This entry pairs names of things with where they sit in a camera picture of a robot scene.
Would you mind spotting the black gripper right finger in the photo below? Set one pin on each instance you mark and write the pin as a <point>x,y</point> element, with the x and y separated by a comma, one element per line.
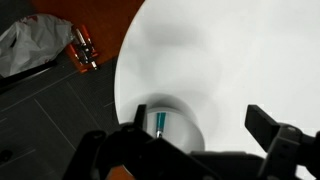
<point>261,126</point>

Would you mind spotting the white plastic bag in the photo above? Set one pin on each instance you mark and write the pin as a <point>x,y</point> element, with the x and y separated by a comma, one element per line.
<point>33,43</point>

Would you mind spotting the grey white round bowl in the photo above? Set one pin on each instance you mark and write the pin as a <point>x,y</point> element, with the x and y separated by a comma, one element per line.
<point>183,133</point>

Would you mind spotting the teal capped marker pen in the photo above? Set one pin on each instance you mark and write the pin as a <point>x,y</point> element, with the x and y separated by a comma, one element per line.
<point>160,123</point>

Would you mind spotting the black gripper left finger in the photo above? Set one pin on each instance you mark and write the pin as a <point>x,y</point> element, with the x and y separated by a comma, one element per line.
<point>140,116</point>

